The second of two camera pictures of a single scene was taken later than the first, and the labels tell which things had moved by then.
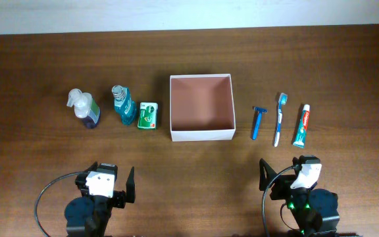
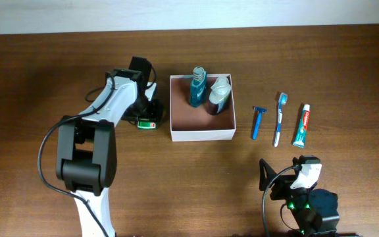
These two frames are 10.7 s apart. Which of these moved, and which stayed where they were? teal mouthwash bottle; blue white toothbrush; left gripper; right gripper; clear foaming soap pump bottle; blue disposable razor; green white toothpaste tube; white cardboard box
Moved: clear foaming soap pump bottle; left gripper; teal mouthwash bottle
Stayed: green white toothpaste tube; blue white toothbrush; white cardboard box; right gripper; blue disposable razor
